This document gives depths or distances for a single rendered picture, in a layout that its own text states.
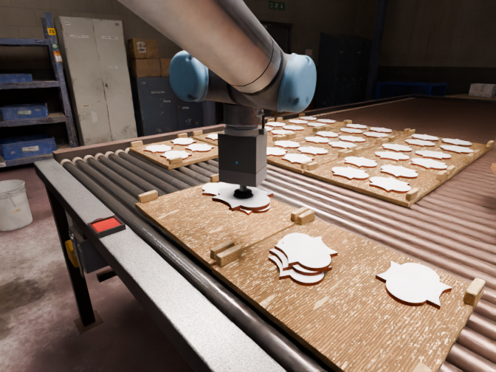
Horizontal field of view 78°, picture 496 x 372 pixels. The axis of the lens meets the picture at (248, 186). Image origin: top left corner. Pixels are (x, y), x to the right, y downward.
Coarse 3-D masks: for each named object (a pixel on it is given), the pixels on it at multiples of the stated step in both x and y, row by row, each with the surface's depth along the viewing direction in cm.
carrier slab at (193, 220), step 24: (192, 192) 103; (168, 216) 87; (192, 216) 87; (216, 216) 87; (240, 216) 87; (264, 216) 87; (288, 216) 87; (192, 240) 76; (216, 240) 76; (240, 240) 76
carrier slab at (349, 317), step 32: (320, 224) 83; (256, 256) 69; (352, 256) 69; (384, 256) 69; (256, 288) 60; (288, 288) 60; (320, 288) 60; (352, 288) 60; (384, 288) 60; (288, 320) 52; (320, 320) 52; (352, 320) 52; (384, 320) 52; (416, 320) 52; (448, 320) 52; (320, 352) 46; (352, 352) 46; (384, 352) 46; (416, 352) 46; (448, 352) 47
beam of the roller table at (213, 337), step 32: (64, 192) 109; (128, 256) 73; (160, 256) 73; (128, 288) 70; (160, 288) 63; (192, 288) 63; (160, 320) 58; (192, 320) 55; (224, 320) 55; (192, 352) 50; (224, 352) 49; (256, 352) 49
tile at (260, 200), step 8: (224, 192) 69; (232, 192) 69; (256, 192) 69; (264, 192) 69; (216, 200) 66; (224, 200) 65; (232, 200) 65; (240, 200) 65; (248, 200) 65; (256, 200) 65; (264, 200) 65; (232, 208) 62; (240, 208) 63; (248, 208) 62; (256, 208) 62; (264, 208) 63
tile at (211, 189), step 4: (208, 184) 108; (212, 184) 108; (216, 184) 108; (220, 184) 108; (224, 184) 108; (228, 184) 108; (204, 188) 104; (208, 188) 104; (212, 188) 104; (216, 188) 104; (204, 192) 101; (208, 192) 101; (212, 192) 101; (216, 192) 101
